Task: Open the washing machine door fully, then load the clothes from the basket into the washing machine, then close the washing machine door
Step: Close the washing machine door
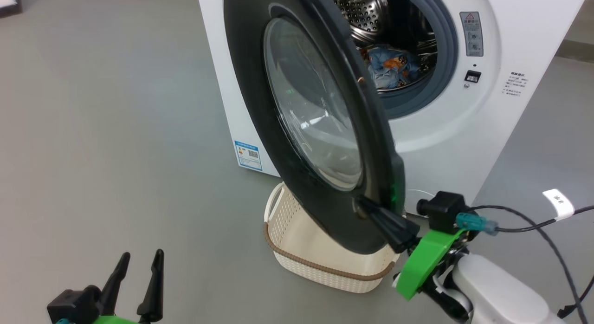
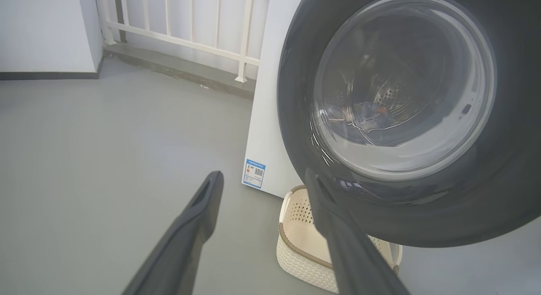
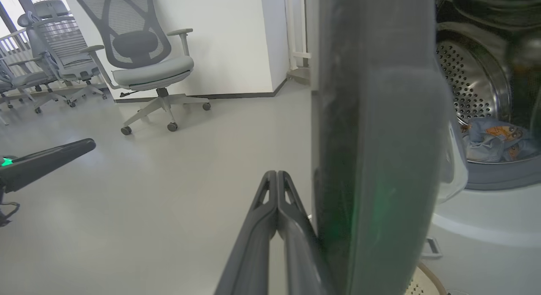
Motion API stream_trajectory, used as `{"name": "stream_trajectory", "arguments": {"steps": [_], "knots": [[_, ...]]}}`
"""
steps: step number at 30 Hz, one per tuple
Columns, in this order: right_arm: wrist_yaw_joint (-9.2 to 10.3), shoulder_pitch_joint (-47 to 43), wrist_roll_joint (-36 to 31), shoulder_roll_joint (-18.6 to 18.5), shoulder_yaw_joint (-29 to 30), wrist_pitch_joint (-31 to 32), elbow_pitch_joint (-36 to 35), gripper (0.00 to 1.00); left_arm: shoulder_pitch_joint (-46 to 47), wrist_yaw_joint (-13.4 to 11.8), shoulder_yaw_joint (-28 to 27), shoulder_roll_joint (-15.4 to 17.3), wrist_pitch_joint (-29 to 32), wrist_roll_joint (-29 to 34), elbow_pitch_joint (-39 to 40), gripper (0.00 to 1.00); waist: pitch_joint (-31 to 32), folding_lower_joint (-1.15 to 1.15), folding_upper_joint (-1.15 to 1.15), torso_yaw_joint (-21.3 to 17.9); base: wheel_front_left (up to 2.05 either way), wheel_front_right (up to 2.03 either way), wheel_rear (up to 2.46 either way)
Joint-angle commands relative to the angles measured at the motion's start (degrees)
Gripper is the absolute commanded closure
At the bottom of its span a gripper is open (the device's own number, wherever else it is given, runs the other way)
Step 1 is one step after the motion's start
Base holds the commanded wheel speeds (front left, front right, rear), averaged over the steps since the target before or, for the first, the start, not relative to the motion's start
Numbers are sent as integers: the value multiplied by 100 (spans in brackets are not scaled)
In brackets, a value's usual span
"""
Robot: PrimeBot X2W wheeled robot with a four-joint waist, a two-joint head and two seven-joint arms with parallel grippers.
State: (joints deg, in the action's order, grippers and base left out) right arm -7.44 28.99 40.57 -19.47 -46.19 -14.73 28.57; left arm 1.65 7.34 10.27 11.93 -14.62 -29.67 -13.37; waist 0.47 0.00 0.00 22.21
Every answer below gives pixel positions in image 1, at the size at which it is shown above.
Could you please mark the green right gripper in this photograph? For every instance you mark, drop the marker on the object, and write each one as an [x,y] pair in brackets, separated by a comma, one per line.
[424,263]

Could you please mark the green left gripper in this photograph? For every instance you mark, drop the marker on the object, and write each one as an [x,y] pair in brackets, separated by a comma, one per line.
[113,320]

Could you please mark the blue bear print garment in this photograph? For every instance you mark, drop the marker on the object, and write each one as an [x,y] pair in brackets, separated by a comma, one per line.
[385,71]

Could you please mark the black round glass washer door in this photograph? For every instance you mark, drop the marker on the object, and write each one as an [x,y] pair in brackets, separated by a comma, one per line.
[250,82]

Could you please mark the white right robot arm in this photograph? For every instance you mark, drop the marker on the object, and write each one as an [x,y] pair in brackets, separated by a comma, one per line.
[501,291]

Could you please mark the white front-load washing machine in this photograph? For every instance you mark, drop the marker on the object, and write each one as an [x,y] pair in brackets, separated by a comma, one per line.
[464,143]

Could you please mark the black door latch socket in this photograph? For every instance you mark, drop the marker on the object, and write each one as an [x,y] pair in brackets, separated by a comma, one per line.
[473,76]

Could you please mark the grey rubber door gasket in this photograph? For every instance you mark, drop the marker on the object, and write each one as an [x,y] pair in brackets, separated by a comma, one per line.
[445,59]

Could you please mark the stainless steel washing machine drum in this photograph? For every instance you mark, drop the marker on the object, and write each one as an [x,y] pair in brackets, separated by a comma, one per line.
[362,13]

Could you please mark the round white filter cover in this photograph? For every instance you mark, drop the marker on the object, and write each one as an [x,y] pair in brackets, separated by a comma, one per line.
[415,204]

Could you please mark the cream perforated laundry basket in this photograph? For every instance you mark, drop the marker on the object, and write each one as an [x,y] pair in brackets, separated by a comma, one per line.
[297,249]

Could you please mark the blue energy label sticker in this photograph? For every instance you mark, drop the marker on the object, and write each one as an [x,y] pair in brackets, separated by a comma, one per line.
[248,155]

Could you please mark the small printed text sticker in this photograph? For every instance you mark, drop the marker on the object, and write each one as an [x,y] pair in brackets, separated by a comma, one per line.
[514,84]

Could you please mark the grey warning label sticker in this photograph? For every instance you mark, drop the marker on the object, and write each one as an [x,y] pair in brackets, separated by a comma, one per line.
[471,34]

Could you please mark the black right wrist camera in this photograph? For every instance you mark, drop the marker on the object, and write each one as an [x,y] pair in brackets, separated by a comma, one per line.
[443,211]

